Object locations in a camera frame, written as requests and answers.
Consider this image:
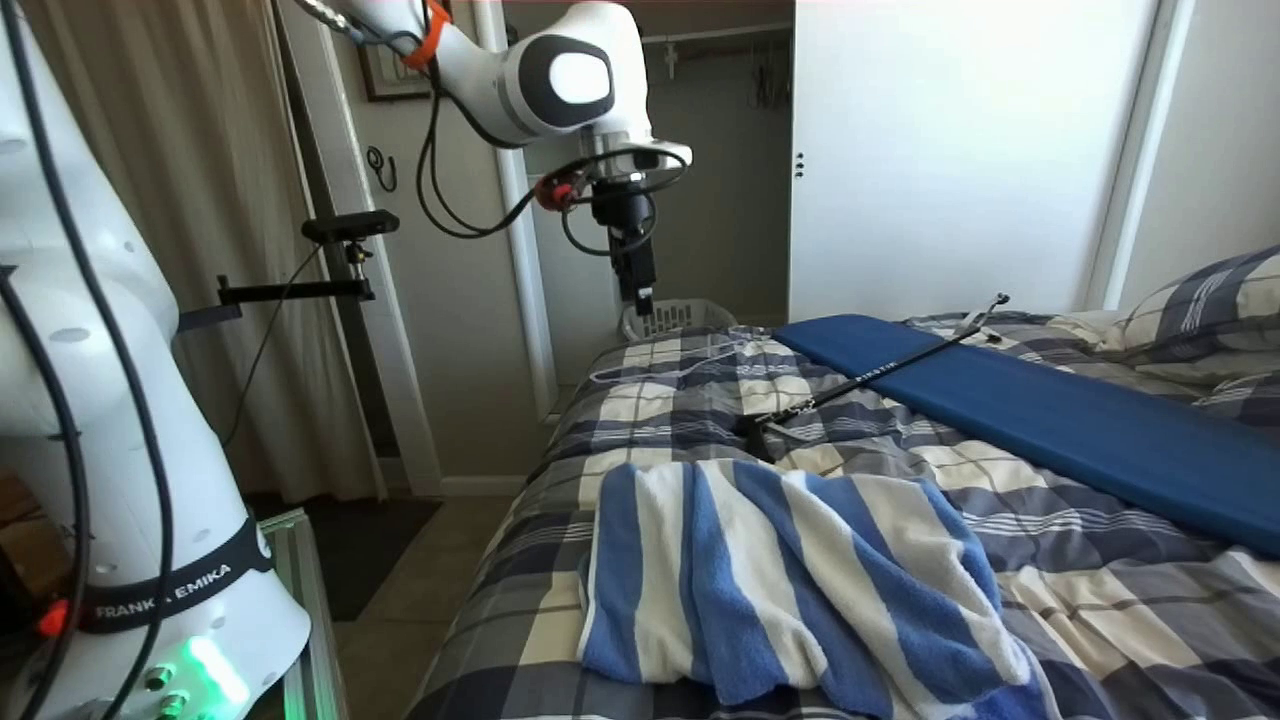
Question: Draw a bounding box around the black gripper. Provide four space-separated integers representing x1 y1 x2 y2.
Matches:
587 175 664 320

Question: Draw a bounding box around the blue white striped towel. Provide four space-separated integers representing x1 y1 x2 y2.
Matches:
577 454 1071 720

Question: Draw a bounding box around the white plastic laundry basket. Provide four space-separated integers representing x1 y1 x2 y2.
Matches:
618 295 743 349

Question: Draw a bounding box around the plaid navy cream comforter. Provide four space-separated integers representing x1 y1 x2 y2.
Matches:
405 310 1280 720

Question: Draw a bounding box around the black reacher grabber stick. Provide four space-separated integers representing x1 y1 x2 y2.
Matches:
734 292 1016 464

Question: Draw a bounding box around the white closet door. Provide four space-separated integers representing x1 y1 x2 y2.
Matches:
783 0 1165 329

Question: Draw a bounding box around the blue padded ironing board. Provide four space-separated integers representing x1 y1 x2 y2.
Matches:
772 310 1280 560

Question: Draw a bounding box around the robot table with green edge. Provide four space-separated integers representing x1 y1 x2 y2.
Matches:
257 506 354 720

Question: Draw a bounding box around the plaid pillow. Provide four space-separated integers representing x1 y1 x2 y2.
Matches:
1115 245 1280 431

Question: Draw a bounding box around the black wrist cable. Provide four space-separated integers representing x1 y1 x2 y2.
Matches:
411 52 695 260

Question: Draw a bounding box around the metal wall hook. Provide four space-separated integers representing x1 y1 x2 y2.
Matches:
365 138 399 197

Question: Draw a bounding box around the black camera on stand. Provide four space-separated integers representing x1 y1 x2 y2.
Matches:
297 208 405 249

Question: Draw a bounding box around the framed wall picture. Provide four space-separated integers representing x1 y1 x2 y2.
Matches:
357 24 436 105

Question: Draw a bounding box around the black camera stand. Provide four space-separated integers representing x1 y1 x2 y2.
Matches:
177 0 405 464

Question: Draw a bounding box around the black cable along robot base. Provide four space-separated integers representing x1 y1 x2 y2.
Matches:
0 0 182 720

